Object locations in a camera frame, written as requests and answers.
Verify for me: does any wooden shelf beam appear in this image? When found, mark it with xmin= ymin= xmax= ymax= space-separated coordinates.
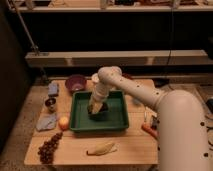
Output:
xmin=25 ymin=50 xmax=213 ymax=68

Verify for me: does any orange carrot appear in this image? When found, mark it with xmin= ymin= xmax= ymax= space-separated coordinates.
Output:
xmin=141 ymin=123 xmax=157 ymax=139

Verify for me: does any red plate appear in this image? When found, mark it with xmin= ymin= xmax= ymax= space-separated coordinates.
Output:
xmin=122 ymin=73 xmax=133 ymax=80

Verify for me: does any green plastic tray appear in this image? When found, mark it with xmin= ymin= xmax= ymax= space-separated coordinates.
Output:
xmin=69 ymin=91 xmax=129 ymax=132

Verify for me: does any small metal cup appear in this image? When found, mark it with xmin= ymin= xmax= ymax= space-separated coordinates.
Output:
xmin=45 ymin=98 xmax=56 ymax=112

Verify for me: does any yellow banana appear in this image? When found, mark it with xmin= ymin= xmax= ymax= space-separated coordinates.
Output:
xmin=86 ymin=142 xmax=117 ymax=156

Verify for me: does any purple bowl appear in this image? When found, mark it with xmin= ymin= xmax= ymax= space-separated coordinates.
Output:
xmin=65 ymin=74 xmax=87 ymax=93

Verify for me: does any red yellow apple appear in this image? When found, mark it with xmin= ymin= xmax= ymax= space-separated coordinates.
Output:
xmin=58 ymin=116 xmax=69 ymax=131

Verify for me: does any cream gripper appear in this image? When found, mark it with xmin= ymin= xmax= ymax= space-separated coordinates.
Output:
xmin=89 ymin=87 xmax=109 ymax=114

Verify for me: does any grey blue cloth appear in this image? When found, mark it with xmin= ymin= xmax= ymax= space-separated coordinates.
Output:
xmin=36 ymin=114 xmax=57 ymax=132

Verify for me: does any metal stand pole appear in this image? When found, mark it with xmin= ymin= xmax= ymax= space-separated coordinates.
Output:
xmin=10 ymin=0 xmax=47 ymax=56

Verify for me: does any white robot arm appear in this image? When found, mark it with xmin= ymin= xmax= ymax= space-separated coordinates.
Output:
xmin=90 ymin=66 xmax=211 ymax=171

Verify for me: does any bunch of red grapes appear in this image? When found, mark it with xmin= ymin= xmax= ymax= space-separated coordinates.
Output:
xmin=38 ymin=132 xmax=63 ymax=164

